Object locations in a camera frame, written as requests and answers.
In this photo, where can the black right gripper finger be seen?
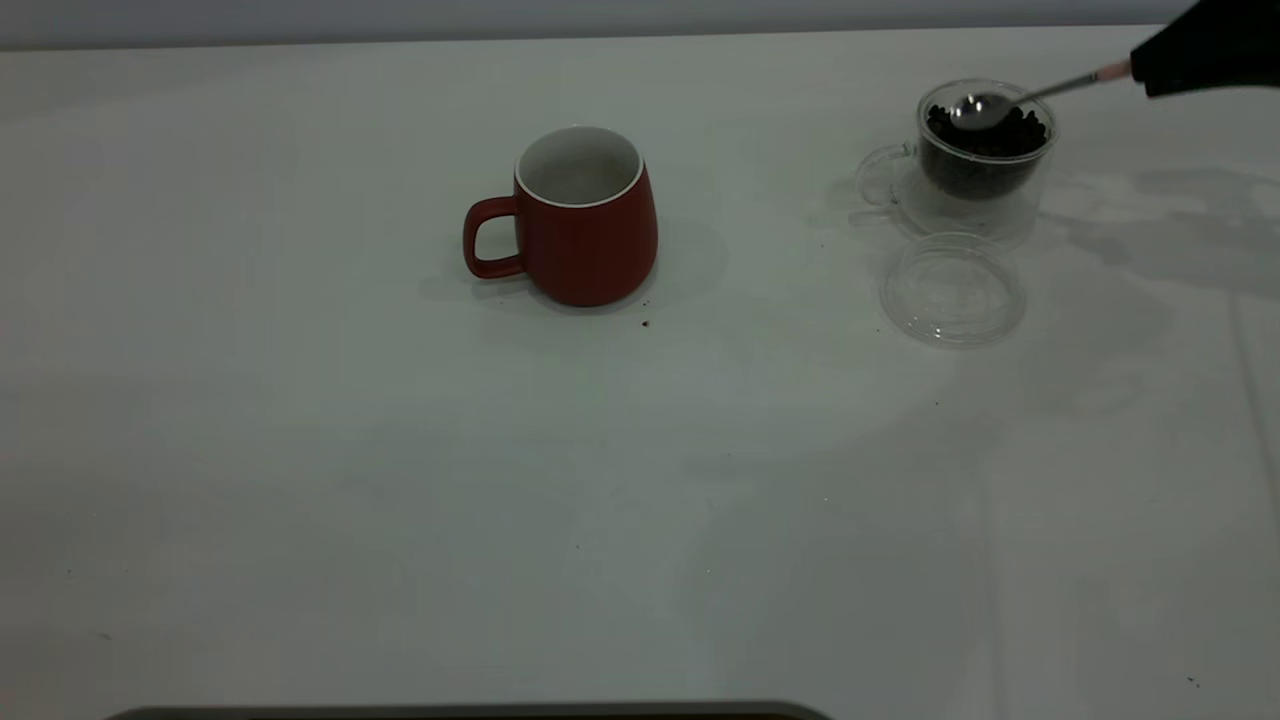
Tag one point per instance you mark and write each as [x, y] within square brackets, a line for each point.
[1215, 40]
[1220, 82]

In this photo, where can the red ceramic mug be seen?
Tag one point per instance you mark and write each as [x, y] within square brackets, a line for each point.
[590, 250]

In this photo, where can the dark coffee beans heap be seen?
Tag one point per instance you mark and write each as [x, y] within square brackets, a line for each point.
[985, 165]

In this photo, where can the clear round glass lid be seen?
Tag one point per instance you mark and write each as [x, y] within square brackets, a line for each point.
[955, 320]

